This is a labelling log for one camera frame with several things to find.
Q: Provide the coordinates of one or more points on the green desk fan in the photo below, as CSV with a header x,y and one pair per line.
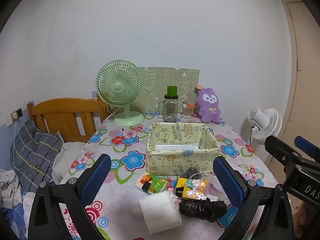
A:
x,y
117,87

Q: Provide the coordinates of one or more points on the person's right hand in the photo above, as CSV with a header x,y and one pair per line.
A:
x,y
300,216

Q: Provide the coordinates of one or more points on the glass jar with green lid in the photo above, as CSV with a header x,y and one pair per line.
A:
x,y
170,110

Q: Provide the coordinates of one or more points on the beige door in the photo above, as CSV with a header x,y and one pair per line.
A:
x,y
307,80

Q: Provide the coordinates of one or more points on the grey plaid pillow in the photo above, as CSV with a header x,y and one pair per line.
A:
x,y
32,152

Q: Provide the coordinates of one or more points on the small jar with orange lid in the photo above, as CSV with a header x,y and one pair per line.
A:
x,y
187,111

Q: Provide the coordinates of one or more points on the white grey crumpled cloth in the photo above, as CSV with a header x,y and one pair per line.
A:
x,y
8,187

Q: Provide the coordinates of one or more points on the wall socket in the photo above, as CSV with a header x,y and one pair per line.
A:
x,y
17,113

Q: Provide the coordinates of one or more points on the white standing fan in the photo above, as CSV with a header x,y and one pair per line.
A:
x,y
268,127

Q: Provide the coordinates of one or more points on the purple plush bunny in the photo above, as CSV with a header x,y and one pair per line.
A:
x,y
208,105

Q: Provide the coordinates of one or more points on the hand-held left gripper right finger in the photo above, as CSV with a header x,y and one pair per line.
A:
x,y
228,182

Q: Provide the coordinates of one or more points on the blue patterned bed sheet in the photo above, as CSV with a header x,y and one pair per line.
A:
x,y
15,220

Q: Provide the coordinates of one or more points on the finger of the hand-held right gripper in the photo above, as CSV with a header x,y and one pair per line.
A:
x,y
280,148
306,145

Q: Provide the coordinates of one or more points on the wooden bed headboard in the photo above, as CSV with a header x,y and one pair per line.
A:
x,y
62,110

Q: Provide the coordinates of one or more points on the green printed cardboard panel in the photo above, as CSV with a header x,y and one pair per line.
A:
x,y
160,85

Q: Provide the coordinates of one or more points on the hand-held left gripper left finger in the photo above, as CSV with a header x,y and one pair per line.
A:
x,y
97,180

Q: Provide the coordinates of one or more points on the white crumpled sheet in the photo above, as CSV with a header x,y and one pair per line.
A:
x,y
67,155

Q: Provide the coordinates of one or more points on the floral tablecloth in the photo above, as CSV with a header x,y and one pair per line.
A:
x,y
117,205

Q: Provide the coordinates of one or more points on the green orange tissue packet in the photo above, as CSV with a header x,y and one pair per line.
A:
x,y
155,185

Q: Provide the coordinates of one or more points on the yellow cartoon packet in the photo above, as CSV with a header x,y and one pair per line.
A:
x,y
190,190

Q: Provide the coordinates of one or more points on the cartoon printed fabric storage box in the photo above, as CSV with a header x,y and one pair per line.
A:
x,y
175,160

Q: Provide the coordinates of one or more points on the black garbage bag roll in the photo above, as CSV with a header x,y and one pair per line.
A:
x,y
200,210

